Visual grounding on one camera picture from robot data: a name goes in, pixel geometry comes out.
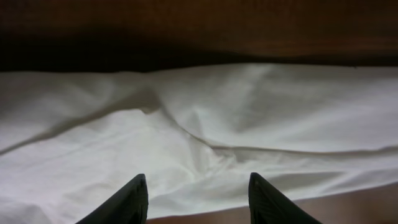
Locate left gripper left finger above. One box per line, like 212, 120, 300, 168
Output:
76, 174, 149, 224

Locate white t-shirt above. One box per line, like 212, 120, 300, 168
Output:
1, 64, 397, 223

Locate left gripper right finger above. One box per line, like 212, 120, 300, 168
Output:
248, 172, 320, 224

